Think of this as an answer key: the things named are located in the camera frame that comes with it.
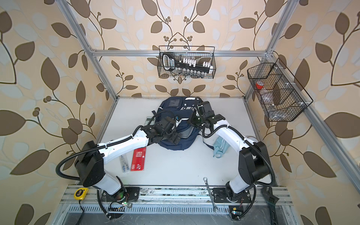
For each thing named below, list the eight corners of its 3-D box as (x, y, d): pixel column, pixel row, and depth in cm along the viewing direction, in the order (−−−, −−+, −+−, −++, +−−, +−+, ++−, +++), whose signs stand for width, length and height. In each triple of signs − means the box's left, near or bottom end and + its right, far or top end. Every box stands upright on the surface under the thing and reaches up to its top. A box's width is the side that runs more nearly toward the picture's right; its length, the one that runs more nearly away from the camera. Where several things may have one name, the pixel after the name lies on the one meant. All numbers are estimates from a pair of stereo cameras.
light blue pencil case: (208, 152, 90) (209, 149, 86) (216, 139, 97) (218, 135, 92) (220, 160, 87) (222, 157, 83) (228, 146, 93) (230, 142, 89)
